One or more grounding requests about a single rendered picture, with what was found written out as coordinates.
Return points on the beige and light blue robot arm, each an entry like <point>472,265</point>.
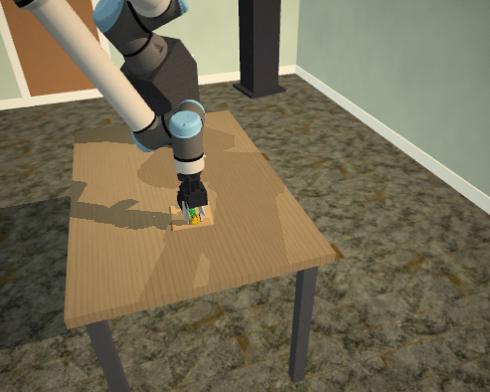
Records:
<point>128,29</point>

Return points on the yellow die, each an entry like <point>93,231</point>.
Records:
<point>194,219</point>

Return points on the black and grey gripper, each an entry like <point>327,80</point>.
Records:
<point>192,195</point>

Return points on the tan flat mat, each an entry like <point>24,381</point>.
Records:
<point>179,222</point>

